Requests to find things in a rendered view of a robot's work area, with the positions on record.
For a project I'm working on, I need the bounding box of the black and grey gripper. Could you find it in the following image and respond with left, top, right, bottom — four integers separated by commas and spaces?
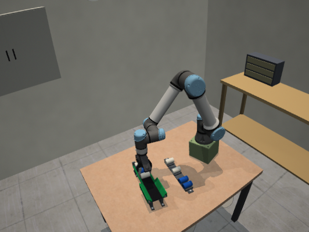
135, 152, 152, 177

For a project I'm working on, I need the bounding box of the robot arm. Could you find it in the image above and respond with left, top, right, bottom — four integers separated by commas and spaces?
134, 70, 225, 154

